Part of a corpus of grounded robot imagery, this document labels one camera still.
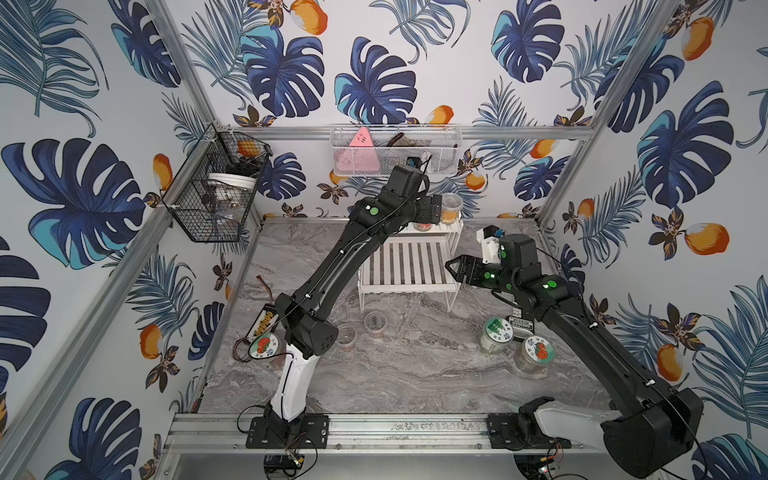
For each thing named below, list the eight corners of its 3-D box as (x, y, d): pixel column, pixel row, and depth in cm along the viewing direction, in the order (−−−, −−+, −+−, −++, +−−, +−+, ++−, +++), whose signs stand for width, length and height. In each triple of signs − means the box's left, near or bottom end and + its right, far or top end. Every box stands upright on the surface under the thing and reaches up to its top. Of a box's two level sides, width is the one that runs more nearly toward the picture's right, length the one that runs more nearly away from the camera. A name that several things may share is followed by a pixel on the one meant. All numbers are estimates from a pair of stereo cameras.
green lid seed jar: (481, 354, 89) (489, 342, 82) (476, 329, 94) (483, 316, 87) (506, 354, 89) (516, 342, 82) (500, 329, 94) (509, 316, 87)
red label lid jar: (517, 375, 86) (529, 364, 79) (510, 349, 91) (521, 336, 83) (545, 375, 86) (559, 364, 79) (536, 349, 91) (549, 336, 83)
